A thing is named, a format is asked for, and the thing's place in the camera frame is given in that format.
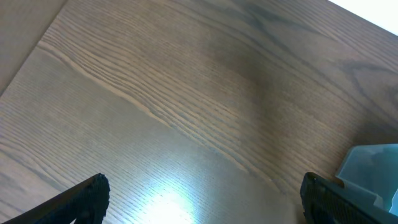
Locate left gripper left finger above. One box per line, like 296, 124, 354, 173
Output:
4, 173, 110, 224

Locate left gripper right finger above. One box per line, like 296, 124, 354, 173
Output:
300, 172, 397, 224

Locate clear plastic storage bin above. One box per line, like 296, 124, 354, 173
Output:
335, 144, 397, 215

